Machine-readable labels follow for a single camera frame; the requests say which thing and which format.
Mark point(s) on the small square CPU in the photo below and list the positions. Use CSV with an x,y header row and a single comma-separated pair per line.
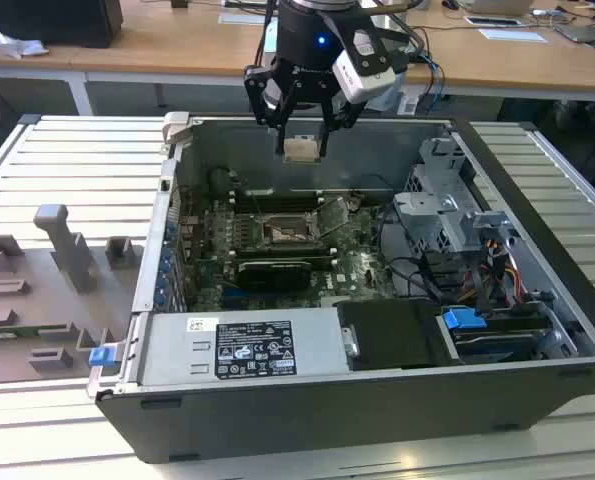
x,y
301,149

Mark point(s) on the flat tablet device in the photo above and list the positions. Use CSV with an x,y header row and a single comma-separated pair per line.
x,y
492,20

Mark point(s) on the small blue plastic latch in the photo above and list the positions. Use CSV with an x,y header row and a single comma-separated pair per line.
x,y
101,356

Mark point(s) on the small white yellow sticker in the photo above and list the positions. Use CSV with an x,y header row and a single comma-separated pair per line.
x,y
201,324

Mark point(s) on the white paper sheet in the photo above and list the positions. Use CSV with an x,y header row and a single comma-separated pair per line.
x,y
512,35

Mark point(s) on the green RAM stick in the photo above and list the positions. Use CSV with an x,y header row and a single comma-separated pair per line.
x,y
22,331

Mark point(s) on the black bracket wrist camera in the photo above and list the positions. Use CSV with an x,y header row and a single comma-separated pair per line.
x,y
384,47

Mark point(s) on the CPU socket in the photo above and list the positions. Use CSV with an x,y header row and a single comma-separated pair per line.
x,y
287,231

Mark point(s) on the crumpled white paper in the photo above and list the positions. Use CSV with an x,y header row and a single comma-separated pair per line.
x,y
19,44

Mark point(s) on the dark grey laptop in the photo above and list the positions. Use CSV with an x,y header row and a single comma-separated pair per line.
x,y
582,32

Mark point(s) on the black power supply label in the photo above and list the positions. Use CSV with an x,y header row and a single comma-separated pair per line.
x,y
254,350

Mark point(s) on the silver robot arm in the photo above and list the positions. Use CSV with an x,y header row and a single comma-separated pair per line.
x,y
384,92

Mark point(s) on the silver metal drive cage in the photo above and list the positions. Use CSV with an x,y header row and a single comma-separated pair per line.
x,y
427,215

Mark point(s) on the grey parts rack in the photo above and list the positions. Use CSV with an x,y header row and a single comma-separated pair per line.
x,y
27,300

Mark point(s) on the black box on desk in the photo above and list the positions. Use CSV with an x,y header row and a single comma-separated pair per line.
x,y
52,22

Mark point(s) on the long wooden desk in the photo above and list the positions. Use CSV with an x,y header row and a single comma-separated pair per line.
x,y
177,47

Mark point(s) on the green motherboard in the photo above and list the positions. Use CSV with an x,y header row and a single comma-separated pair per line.
x,y
362,270

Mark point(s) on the black graphics card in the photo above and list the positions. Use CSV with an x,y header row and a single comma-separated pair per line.
x,y
274,275

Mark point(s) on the small white power adapter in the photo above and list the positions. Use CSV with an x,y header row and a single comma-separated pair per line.
x,y
410,105

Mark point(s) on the black open PC case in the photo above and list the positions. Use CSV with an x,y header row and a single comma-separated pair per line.
x,y
327,415

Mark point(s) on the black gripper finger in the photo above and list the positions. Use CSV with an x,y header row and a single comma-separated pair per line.
x,y
344,117
257,90

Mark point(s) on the black disk drive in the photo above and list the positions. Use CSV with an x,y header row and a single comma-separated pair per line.
x,y
502,337

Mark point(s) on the black plastic air shroud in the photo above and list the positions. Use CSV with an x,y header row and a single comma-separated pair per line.
x,y
392,335

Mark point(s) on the black RAM slot bank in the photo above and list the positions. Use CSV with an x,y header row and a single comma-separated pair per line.
x,y
282,254
272,201

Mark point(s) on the silver power supply unit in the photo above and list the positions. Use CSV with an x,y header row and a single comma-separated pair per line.
x,y
177,350

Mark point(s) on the white wrist camera black face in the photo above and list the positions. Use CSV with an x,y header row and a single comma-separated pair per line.
x,y
357,77

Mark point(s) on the blue disk carrier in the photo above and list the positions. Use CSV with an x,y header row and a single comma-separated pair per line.
x,y
462,318

